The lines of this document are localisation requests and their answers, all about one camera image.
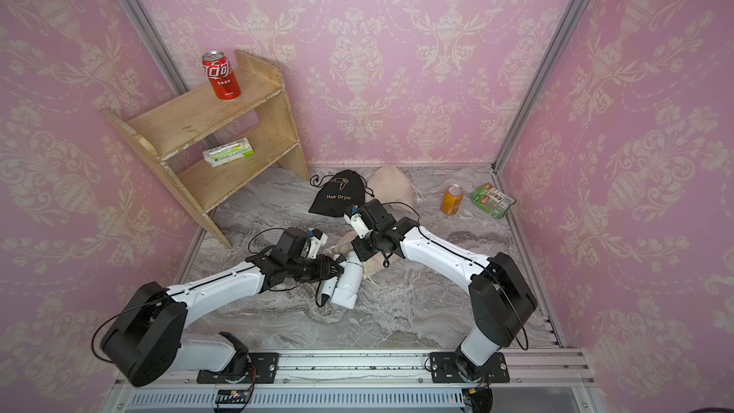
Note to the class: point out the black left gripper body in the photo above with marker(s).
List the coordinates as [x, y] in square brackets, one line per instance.
[309, 269]

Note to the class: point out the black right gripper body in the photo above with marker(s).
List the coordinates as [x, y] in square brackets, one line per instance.
[370, 246]

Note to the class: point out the beige hair dryer bag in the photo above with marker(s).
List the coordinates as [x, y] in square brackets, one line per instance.
[391, 186]

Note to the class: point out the black drawstring bag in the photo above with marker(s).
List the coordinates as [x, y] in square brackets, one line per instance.
[337, 193]

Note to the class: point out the white hair dryer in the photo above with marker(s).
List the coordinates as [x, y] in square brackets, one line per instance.
[342, 291]

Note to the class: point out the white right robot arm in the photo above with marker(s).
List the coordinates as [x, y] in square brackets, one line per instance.
[500, 297]

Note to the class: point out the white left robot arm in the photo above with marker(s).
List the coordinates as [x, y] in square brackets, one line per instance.
[147, 338]

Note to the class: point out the orange soda can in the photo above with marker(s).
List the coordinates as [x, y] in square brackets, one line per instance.
[452, 199]

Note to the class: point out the green snack packet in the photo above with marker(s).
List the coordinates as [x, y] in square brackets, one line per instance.
[491, 200]

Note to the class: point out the green white box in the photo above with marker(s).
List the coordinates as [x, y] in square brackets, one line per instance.
[228, 153]

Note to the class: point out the wooden two-tier shelf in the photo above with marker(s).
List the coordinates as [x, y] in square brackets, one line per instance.
[171, 128]

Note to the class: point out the red cola can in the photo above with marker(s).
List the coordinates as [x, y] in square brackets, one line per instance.
[220, 75]

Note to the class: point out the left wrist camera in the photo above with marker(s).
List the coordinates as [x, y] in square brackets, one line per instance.
[316, 240]

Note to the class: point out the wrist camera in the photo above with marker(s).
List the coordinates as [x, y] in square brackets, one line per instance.
[316, 240]
[355, 220]

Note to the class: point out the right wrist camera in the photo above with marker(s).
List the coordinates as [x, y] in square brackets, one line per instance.
[355, 220]

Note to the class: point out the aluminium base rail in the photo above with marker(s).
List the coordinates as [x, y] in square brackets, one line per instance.
[392, 380]

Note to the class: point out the right aluminium corner post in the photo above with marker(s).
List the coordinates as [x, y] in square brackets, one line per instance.
[558, 43]

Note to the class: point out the aluminium corner post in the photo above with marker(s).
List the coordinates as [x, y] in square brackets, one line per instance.
[143, 23]
[558, 43]

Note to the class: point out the left aluminium corner post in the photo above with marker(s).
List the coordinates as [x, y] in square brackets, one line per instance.
[143, 23]

